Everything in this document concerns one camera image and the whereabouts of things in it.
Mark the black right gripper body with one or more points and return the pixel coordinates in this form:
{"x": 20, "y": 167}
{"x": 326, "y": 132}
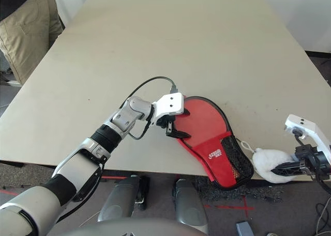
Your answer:
{"x": 315, "y": 163}

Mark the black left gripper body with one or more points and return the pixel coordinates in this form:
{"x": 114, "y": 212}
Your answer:
{"x": 165, "y": 120}

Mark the grey robot right leg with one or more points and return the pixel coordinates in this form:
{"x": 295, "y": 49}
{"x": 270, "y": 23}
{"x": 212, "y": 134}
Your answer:
{"x": 188, "y": 205}

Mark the grey robot leg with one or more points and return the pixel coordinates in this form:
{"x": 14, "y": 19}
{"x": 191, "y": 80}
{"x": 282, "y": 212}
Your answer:
{"x": 116, "y": 199}
{"x": 188, "y": 205}

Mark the dark speckled floor mat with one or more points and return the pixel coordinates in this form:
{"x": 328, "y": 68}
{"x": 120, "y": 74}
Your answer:
{"x": 258, "y": 192}

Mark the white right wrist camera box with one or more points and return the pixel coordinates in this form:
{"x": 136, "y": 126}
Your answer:
{"x": 302, "y": 123}

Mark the grey floor pedal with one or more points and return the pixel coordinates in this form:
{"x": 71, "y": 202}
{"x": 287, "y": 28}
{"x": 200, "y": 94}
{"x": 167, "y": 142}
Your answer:
{"x": 245, "y": 229}

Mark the grey robot left leg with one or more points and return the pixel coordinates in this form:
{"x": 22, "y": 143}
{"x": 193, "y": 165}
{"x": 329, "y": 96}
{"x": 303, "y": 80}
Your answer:
{"x": 116, "y": 199}

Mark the thin red tape strip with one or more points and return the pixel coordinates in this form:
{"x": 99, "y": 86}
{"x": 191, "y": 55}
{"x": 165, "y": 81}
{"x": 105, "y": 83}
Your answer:
{"x": 7, "y": 192}

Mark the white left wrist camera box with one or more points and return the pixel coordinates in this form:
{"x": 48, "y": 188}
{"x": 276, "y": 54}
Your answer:
{"x": 170, "y": 104}

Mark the black-framed side table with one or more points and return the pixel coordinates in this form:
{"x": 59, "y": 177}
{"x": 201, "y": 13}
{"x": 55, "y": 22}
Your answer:
{"x": 61, "y": 22}

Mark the grey robot torso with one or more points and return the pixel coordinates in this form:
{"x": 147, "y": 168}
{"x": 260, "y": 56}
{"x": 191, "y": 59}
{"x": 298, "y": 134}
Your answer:
{"x": 129, "y": 229}

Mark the red black paddle case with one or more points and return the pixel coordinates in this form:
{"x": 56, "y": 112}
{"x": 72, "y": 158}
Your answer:
{"x": 219, "y": 166}

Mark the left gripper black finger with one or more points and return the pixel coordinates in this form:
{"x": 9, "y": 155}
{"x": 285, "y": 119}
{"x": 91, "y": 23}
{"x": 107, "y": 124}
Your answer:
{"x": 186, "y": 112}
{"x": 178, "y": 134}

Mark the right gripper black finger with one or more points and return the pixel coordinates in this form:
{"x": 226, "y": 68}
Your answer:
{"x": 287, "y": 169}

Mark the grey speckled floor mat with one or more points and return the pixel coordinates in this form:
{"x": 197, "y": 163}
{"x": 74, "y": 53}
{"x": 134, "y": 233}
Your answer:
{"x": 26, "y": 176}

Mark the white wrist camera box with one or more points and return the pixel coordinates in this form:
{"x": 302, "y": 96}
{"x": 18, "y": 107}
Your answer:
{"x": 302, "y": 123}
{"x": 170, "y": 104}

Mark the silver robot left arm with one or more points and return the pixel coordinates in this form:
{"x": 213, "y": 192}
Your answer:
{"x": 124, "y": 117}

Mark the bystander in khaki trousers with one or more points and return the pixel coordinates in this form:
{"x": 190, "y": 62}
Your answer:
{"x": 26, "y": 34}

